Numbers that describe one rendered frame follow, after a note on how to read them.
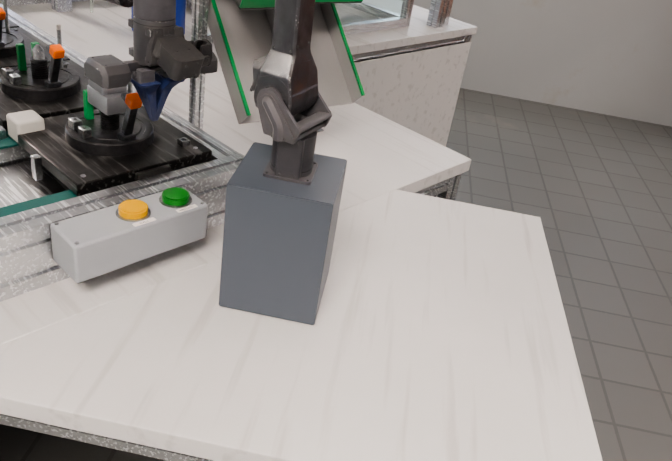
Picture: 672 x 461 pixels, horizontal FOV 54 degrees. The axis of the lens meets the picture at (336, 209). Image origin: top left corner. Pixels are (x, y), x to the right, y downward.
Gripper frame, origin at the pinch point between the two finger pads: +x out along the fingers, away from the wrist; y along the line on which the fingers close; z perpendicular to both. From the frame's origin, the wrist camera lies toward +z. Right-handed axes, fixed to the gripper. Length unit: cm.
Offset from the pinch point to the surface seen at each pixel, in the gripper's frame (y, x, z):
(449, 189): 70, 30, 11
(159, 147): 5.0, 11.8, -6.3
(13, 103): -7.6, 11.8, -33.1
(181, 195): -1.1, 11.6, 9.2
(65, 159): -9.7, 11.8, -9.3
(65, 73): 4.7, 9.7, -38.5
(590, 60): 396, 72, -95
